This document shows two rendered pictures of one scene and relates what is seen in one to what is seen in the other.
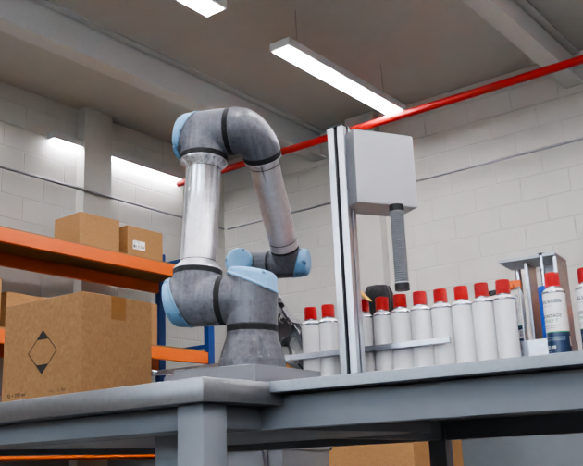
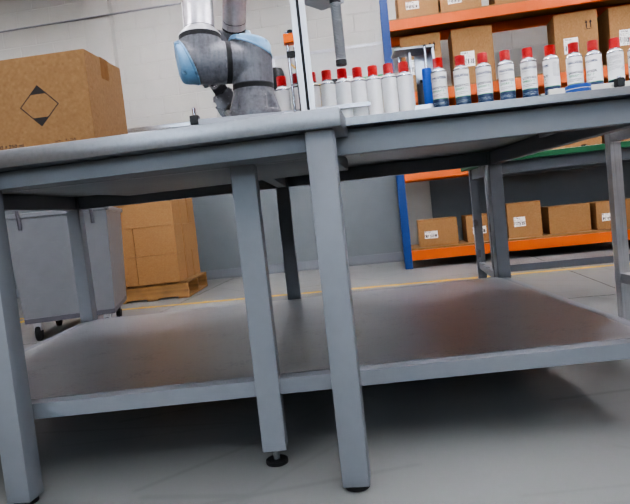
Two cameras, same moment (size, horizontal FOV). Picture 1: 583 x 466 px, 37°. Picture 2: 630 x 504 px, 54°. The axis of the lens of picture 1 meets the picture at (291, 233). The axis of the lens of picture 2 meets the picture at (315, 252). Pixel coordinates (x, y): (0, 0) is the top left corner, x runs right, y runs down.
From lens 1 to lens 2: 0.93 m
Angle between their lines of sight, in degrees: 34
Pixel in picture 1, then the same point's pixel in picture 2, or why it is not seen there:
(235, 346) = (252, 99)
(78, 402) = (193, 133)
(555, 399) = (552, 125)
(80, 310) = (84, 66)
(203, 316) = (216, 74)
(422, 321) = (347, 90)
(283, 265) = not seen: hidden behind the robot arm
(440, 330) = (360, 97)
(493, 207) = not seen: hidden behind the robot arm
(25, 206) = not seen: outside the picture
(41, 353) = (38, 107)
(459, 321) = (374, 90)
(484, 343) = (393, 106)
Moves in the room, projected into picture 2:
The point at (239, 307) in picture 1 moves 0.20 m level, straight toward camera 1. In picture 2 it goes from (251, 67) to (288, 46)
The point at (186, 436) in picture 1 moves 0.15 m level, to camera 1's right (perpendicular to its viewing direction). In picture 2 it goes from (317, 155) to (375, 152)
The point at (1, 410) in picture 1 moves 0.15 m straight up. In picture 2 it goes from (90, 146) to (81, 76)
